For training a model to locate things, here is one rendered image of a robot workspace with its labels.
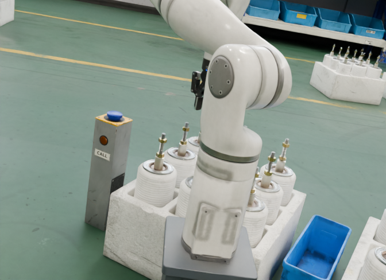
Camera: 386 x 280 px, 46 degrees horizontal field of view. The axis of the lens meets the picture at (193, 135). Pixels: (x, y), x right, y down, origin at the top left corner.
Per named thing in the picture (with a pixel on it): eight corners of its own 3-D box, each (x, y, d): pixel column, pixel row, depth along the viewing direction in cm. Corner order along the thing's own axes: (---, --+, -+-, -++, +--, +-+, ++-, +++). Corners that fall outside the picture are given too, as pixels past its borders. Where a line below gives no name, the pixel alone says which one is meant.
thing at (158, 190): (168, 224, 121) (180, 163, 115) (163, 245, 112) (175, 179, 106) (133, 217, 121) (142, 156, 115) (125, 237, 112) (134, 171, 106)
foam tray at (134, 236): (243, 327, 101) (261, 260, 94) (101, 255, 115) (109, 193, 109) (290, 247, 134) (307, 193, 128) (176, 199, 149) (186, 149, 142)
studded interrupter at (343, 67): (347, 89, 326) (358, 52, 316) (338, 89, 321) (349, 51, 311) (337, 85, 333) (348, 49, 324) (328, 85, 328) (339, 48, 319)
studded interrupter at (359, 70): (361, 90, 331) (373, 54, 321) (356, 92, 323) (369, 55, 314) (348, 86, 336) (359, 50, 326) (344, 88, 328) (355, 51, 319)
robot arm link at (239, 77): (246, 52, 57) (219, 174, 63) (299, 55, 62) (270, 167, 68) (205, 35, 64) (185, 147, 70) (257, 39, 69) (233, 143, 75)
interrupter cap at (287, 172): (287, 181, 117) (288, 178, 117) (260, 170, 120) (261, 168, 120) (296, 172, 123) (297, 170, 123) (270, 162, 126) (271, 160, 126)
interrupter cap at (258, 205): (263, 216, 97) (264, 213, 97) (228, 207, 98) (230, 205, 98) (265, 200, 104) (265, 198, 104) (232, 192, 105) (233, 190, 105)
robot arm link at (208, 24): (216, -19, 79) (169, -27, 74) (309, 70, 63) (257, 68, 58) (199, 28, 85) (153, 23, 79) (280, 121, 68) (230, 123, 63)
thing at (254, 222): (249, 287, 103) (268, 219, 96) (208, 276, 104) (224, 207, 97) (253, 263, 111) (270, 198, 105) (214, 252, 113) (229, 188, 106)
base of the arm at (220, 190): (239, 265, 71) (263, 167, 65) (180, 257, 70) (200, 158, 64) (232, 232, 80) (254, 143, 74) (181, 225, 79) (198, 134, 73)
